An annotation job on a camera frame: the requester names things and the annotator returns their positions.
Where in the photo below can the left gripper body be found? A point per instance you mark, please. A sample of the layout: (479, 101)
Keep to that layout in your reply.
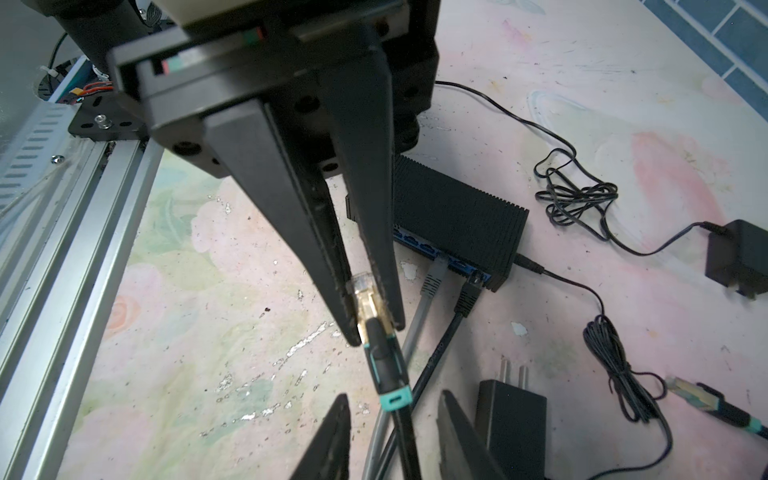
(274, 51)

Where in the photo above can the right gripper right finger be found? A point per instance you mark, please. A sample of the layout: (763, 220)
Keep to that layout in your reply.
(462, 454)

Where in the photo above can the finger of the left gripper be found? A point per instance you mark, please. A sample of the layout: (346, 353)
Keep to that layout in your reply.
(292, 195)
(357, 95)

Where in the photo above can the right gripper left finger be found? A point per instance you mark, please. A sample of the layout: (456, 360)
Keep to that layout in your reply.
(327, 456)

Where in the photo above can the small black power adapter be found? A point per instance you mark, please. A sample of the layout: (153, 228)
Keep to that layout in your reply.
(512, 422)

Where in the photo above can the black network switch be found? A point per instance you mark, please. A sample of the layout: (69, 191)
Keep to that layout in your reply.
(435, 214)

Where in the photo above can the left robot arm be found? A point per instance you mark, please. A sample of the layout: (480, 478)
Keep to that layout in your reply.
(102, 24)

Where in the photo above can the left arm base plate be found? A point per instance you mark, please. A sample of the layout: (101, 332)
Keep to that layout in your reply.
(109, 116)

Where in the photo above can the aluminium front rail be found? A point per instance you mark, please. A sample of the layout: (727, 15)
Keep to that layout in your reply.
(70, 210)

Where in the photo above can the black wall plug adapter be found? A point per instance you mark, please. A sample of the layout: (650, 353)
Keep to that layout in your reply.
(736, 253)

